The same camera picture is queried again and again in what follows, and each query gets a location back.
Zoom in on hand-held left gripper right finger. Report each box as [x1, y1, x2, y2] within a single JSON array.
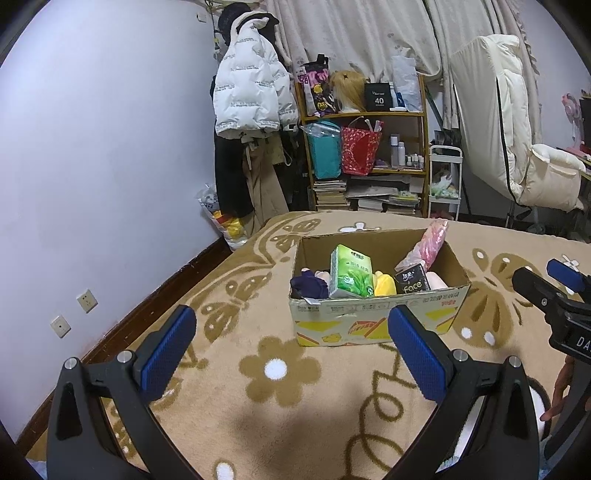
[[388, 305, 541, 480]]

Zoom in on beige flower patterned blanket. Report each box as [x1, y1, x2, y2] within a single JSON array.
[[18, 210, 591, 480]]

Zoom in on red gift bag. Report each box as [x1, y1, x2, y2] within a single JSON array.
[[341, 117, 384, 176]]

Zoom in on pink crinkled plastic bag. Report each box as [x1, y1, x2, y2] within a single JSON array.
[[394, 219, 450, 274]]

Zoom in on wooden shelf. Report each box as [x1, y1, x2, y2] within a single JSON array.
[[294, 74, 430, 217]]

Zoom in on beige curtain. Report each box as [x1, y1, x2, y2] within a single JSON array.
[[265, 0, 546, 139]]

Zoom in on person's right hand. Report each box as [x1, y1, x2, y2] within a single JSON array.
[[539, 355, 577, 422]]

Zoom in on white puffer jacket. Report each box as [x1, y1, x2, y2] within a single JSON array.
[[210, 11, 298, 139]]

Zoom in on beige hanging pants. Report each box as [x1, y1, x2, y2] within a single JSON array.
[[242, 136, 289, 236]]

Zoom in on black tissue pack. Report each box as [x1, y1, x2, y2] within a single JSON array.
[[394, 263, 431, 295]]

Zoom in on white plastic bag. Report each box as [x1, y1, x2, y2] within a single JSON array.
[[392, 55, 423, 112]]

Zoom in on white cloth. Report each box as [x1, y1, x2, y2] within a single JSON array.
[[443, 381, 551, 472]]

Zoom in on stack of books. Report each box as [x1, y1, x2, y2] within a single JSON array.
[[314, 179, 349, 212]]

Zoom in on pile of papers and magazines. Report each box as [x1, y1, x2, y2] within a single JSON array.
[[346, 178, 423, 217]]

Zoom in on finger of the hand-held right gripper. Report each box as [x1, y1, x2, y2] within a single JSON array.
[[512, 267, 591, 324], [546, 259, 591, 295]]

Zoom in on blond wig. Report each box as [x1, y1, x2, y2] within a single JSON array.
[[329, 69, 368, 114]]

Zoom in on white padded chair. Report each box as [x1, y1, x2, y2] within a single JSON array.
[[450, 34, 587, 227]]

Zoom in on pink desk fan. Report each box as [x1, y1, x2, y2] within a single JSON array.
[[561, 92, 583, 148]]

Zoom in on green tissue pack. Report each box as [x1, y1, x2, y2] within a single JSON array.
[[329, 244, 376, 300]]

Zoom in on clear plastic bag with toys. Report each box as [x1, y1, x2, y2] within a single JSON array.
[[198, 185, 250, 250]]

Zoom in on navy dressed plush doll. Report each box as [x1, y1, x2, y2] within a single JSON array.
[[290, 268, 332, 300]]

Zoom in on teal bag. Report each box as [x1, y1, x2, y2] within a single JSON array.
[[302, 121, 343, 181]]

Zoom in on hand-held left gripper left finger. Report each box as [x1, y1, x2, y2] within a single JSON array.
[[46, 305, 204, 480]]

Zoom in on black box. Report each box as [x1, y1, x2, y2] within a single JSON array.
[[364, 82, 394, 112]]

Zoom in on purple printed bag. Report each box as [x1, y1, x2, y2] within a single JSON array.
[[298, 54, 332, 117]]

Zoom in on dark hanging clothes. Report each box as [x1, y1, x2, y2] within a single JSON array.
[[213, 2, 310, 217]]

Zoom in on white metal cart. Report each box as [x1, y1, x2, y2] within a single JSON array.
[[427, 145, 463, 221]]

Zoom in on yellow plush toy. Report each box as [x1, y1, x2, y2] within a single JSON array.
[[373, 271, 398, 297]]

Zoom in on cardboard box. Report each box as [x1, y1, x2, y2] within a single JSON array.
[[288, 228, 472, 347]]

